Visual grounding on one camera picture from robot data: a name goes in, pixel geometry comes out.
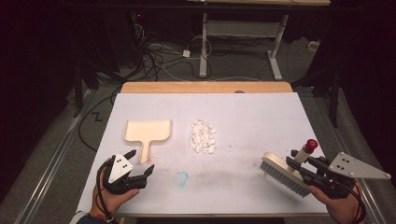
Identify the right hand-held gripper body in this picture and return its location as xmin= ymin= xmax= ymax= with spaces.
xmin=300 ymin=151 xmax=392 ymax=200

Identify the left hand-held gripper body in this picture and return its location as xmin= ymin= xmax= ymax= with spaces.
xmin=102 ymin=153 xmax=148 ymax=195

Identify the cream brush with grey bristles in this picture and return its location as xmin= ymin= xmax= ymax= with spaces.
xmin=259 ymin=138 xmax=319 ymax=199

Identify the pile of white paper scraps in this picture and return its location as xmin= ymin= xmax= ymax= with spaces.
xmin=189 ymin=119 xmax=218 ymax=156

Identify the person's right hand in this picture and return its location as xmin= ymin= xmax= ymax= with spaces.
xmin=308 ymin=180 xmax=366 ymax=224

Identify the person's left hand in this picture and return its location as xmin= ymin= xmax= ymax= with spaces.
xmin=92 ymin=158 xmax=141 ymax=219

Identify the black metal stand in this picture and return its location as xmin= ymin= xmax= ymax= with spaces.
xmin=72 ymin=60 xmax=84 ymax=119
xmin=328 ymin=69 xmax=341 ymax=129

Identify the wooden table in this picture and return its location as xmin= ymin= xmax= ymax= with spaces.
xmin=120 ymin=81 xmax=330 ymax=218

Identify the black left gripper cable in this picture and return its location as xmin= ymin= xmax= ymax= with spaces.
xmin=94 ymin=160 xmax=115 ymax=222

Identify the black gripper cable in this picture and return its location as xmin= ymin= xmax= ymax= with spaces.
xmin=94 ymin=160 xmax=115 ymax=222
xmin=337 ymin=180 xmax=367 ymax=224

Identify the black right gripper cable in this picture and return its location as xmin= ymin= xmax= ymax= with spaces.
xmin=337 ymin=180 xmax=367 ymax=224

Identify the person's wrist bracelet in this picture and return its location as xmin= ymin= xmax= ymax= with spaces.
xmin=88 ymin=212 xmax=116 ymax=224

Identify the black floor cable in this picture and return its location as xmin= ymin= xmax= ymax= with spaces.
xmin=78 ymin=88 xmax=122 ymax=153

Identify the bundle of floor cables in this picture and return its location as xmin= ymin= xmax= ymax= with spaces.
xmin=132 ymin=12 xmax=265 ymax=82

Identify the white desk frame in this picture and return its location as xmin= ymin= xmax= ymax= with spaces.
xmin=186 ymin=0 xmax=332 ymax=81

